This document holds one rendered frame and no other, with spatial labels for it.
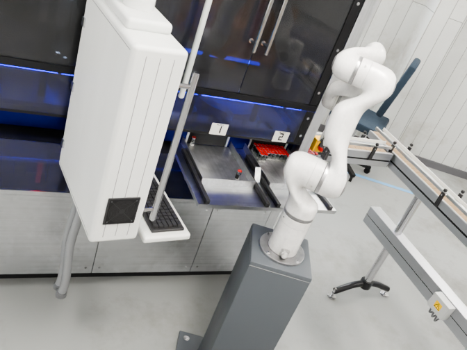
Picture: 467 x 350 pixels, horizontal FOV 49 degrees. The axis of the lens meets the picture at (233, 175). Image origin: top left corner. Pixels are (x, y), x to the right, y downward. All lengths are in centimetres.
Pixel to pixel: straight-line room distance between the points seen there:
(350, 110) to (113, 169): 82
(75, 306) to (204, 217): 79
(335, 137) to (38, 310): 167
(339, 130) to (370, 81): 19
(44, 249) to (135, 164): 106
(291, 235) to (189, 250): 101
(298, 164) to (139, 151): 56
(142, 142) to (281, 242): 67
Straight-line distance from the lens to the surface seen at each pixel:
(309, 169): 181
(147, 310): 281
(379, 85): 179
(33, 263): 270
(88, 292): 283
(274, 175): 248
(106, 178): 171
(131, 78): 154
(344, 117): 179
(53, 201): 246
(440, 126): 585
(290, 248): 198
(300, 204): 187
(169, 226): 201
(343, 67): 179
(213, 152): 247
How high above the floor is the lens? 204
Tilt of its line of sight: 30 degrees down
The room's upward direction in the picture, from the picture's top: 21 degrees clockwise
